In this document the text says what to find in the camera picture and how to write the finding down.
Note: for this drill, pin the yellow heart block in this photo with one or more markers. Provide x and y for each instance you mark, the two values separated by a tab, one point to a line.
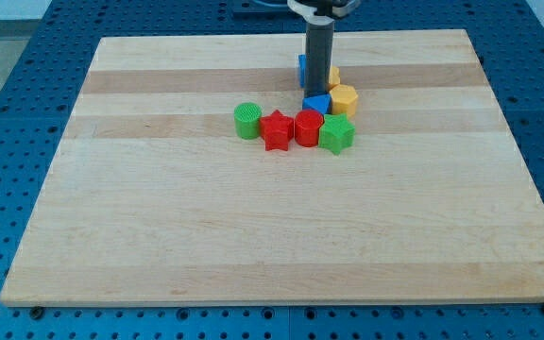
334	77

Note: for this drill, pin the blue cube block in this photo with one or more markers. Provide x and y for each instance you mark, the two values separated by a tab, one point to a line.
301	69

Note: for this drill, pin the red star block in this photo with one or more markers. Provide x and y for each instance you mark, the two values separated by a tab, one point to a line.
277	130

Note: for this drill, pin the red cylinder block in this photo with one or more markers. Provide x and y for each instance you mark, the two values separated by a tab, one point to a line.
307	125

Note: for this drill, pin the green cylinder block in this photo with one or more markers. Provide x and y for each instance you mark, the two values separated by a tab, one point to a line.
247	120

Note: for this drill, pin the green star block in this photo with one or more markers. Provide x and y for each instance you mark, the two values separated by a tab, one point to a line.
336	133

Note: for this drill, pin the blue triangle block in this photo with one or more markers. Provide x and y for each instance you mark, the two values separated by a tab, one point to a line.
321	103

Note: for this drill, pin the yellow hexagon block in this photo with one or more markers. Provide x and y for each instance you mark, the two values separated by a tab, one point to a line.
344	99

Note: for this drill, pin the light wooden board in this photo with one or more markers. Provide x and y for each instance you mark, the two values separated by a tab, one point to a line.
153	200

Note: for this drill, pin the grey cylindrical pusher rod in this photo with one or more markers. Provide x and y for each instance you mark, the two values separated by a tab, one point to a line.
318	53

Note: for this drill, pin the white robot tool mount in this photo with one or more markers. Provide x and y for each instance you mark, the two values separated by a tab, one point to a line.
323	12

